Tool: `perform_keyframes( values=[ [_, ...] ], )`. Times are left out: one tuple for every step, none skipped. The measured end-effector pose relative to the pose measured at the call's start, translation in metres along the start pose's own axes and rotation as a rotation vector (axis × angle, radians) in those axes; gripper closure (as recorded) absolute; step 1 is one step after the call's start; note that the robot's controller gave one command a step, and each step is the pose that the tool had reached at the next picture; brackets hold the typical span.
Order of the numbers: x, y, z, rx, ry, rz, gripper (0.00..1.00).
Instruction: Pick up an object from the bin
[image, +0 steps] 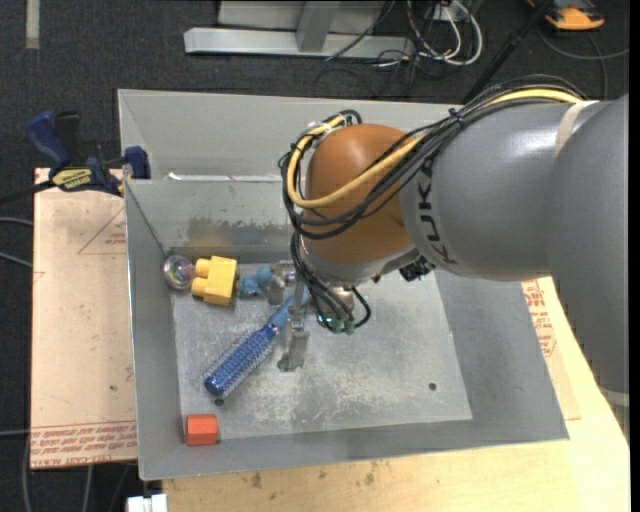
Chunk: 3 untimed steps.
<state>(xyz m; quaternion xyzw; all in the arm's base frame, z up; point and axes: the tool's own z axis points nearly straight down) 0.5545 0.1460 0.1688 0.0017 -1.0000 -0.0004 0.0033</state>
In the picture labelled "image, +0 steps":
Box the brown cardboard board red print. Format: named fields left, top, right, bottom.
left=29, top=167, right=584, bottom=471

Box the small silver metal piece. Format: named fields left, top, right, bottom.
left=266, top=261, right=297, bottom=307

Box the grey metal bin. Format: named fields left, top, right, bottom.
left=117, top=88, right=571, bottom=482

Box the blue hairbrush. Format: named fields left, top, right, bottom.
left=202, top=295, right=297, bottom=397

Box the yellow toy building block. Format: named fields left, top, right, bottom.
left=190, top=255, right=239, bottom=308

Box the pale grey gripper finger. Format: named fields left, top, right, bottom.
left=291, top=319, right=312, bottom=366
left=277, top=327, right=300, bottom=374

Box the orange-red cube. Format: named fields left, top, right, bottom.
left=184, top=413, right=220, bottom=447

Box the blue toy figure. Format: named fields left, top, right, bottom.
left=236, top=264, right=275, bottom=300

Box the clear glass ball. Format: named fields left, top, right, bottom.
left=162, top=254, right=195, bottom=291

